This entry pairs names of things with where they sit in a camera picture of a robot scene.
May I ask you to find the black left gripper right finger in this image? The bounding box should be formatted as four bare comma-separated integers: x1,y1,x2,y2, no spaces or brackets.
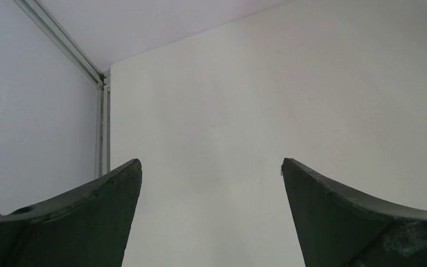
281,158,427,266

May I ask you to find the aluminium frame rail left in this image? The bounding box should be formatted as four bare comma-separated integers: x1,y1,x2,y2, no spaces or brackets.
15,1,107,177

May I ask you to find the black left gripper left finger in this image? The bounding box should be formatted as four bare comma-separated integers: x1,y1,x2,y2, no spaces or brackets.
0,159,142,266

